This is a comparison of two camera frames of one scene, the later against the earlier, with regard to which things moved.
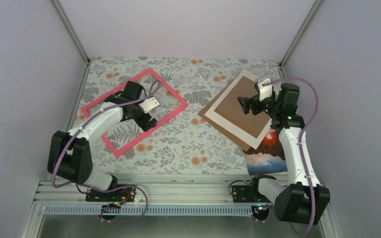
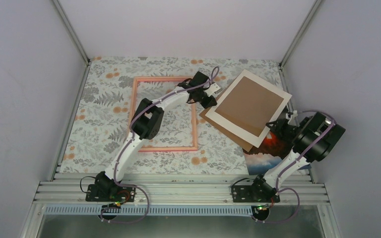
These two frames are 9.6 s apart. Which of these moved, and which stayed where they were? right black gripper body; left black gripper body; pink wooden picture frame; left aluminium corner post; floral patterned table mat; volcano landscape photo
Moved: left black gripper body; pink wooden picture frame; right black gripper body
Stayed: floral patterned table mat; left aluminium corner post; volcano landscape photo
